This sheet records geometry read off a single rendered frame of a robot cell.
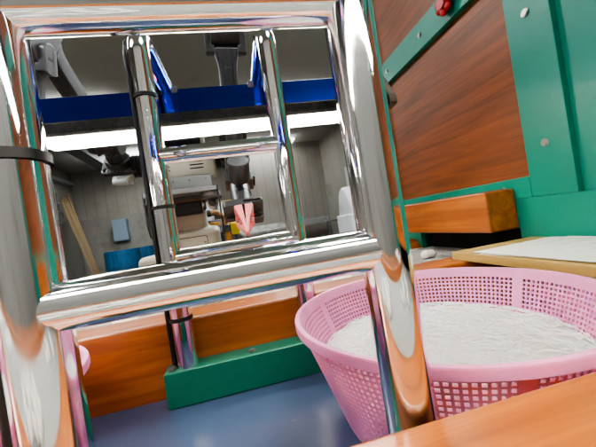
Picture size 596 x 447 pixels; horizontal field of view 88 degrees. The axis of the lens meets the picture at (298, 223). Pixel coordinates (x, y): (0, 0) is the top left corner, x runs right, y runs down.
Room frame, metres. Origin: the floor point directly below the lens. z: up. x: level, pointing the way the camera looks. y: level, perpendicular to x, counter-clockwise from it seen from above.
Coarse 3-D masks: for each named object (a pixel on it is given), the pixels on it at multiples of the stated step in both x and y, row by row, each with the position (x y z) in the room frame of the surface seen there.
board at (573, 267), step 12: (516, 240) 0.48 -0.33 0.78; (528, 240) 0.46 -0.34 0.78; (456, 252) 0.46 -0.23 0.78; (468, 252) 0.45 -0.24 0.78; (504, 264) 0.38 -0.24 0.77; (516, 264) 0.36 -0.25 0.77; (528, 264) 0.35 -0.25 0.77; (540, 264) 0.33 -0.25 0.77; (552, 264) 0.32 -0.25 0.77; (564, 264) 0.31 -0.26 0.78; (576, 264) 0.30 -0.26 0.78; (588, 264) 0.29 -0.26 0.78; (588, 276) 0.29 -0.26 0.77
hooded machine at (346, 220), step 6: (348, 186) 4.24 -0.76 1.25; (342, 192) 4.20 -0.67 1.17; (348, 192) 4.09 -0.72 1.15; (342, 198) 4.24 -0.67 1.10; (348, 198) 4.07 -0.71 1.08; (342, 204) 4.27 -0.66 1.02; (348, 204) 4.07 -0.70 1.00; (342, 210) 4.31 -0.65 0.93; (348, 210) 4.11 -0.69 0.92; (342, 216) 4.25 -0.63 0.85; (348, 216) 4.05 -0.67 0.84; (354, 216) 3.94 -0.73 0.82; (342, 222) 4.29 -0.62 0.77; (348, 222) 4.08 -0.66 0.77; (354, 222) 3.93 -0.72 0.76; (342, 228) 4.33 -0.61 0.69; (348, 228) 4.12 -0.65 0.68; (354, 228) 3.93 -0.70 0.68
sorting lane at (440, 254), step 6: (414, 252) 0.77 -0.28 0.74; (420, 252) 0.75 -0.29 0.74; (438, 252) 0.71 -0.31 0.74; (444, 252) 0.70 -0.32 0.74; (450, 252) 0.69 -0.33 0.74; (414, 258) 0.68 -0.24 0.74; (420, 258) 0.67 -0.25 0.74; (432, 258) 0.65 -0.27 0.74; (438, 258) 0.63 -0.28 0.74; (318, 282) 0.58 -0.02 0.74; (228, 300) 0.55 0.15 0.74; (192, 306) 0.55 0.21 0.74; (162, 312) 0.54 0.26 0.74; (102, 324) 0.52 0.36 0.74; (108, 324) 0.51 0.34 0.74; (78, 330) 0.50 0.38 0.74
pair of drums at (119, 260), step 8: (136, 248) 5.45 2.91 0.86; (144, 248) 5.92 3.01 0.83; (152, 248) 6.05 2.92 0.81; (104, 256) 5.29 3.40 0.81; (112, 256) 5.21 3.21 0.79; (120, 256) 5.23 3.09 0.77; (128, 256) 5.30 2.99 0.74; (136, 256) 5.42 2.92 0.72; (144, 256) 5.90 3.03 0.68; (112, 264) 5.21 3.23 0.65; (120, 264) 5.23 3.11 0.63; (128, 264) 5.29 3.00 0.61; (136, 264) 5.39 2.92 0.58
